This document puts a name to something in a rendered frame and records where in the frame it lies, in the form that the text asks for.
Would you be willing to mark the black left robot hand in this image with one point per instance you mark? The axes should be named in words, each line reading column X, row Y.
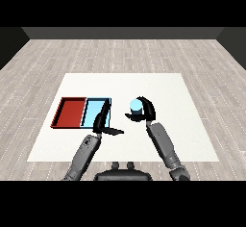
column 100, row 121

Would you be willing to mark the red shallow open box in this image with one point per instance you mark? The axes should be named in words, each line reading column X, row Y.
column 68, row 113

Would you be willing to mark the light blue shallow open box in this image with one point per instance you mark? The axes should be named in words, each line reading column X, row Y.
column 95, row 111

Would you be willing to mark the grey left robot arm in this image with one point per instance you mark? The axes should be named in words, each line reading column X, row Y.
column 82, row 157

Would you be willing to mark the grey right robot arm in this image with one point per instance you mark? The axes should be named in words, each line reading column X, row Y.
column 167, row 150

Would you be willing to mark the small blue can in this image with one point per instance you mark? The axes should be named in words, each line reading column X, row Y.
column 135, row 106

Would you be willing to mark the dark grey robot body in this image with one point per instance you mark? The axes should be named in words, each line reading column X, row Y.
column 123, row 174

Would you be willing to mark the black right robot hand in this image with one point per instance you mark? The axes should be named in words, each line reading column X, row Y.
column 149, row 110

